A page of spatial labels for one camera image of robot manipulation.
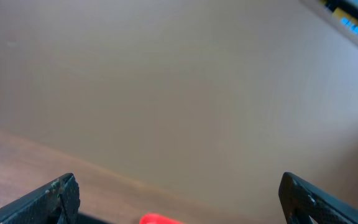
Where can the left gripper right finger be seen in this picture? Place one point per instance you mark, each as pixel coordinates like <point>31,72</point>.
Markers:
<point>302,202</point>

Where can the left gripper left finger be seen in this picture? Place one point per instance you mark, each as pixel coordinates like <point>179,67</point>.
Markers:
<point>55,202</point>

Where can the black rectangular tray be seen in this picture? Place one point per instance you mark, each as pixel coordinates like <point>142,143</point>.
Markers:
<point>87,219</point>

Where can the red plastic tray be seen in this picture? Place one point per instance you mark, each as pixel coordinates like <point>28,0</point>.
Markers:
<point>155,218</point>

